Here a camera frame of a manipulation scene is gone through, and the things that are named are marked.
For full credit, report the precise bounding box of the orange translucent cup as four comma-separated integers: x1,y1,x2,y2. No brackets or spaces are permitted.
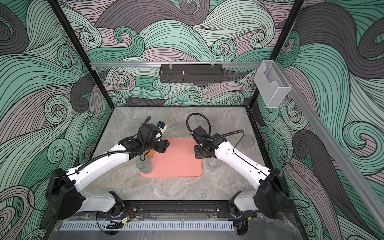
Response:
144,150,155,159

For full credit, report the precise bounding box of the clear faceted glass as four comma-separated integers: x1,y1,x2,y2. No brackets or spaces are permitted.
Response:
206,158,221,172

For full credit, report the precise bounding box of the green translucent cup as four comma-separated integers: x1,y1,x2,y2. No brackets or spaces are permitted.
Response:
136,156,153,175

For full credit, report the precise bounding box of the pink plastic tray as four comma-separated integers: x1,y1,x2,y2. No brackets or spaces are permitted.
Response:
140,139,203,178

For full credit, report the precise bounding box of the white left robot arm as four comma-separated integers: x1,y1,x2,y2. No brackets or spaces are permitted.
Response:
45,117,170,220

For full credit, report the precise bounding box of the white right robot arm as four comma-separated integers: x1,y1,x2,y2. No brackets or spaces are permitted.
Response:
186,123,290,219

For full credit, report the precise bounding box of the clear glass front left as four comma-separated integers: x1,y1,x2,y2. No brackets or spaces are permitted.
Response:
120,128,133,139

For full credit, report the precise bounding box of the grey translucent cup right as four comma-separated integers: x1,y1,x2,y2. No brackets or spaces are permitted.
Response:
241,134,256,149

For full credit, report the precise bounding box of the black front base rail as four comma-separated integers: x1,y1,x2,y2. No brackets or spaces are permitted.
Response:
113,199,296,214

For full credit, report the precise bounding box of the black perforated wall shelf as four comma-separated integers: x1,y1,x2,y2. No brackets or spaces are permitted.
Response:
159,64,224,84

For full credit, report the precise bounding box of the aluminium back wall rail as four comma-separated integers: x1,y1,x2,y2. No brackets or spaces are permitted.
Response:
89,61,262,70

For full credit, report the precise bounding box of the aluminium wall rail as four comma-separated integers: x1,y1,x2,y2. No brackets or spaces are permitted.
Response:
274,61,384,232
89,61,262,70

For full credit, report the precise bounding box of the clear acrylic wall holder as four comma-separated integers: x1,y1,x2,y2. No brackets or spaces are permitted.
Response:
254,60,292,109

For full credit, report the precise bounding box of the white slotted cable duct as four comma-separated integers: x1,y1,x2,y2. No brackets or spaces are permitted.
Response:
59,220,235,232

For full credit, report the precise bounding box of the aluminium right wall rail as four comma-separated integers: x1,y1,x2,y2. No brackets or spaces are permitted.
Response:
274,61,384,232

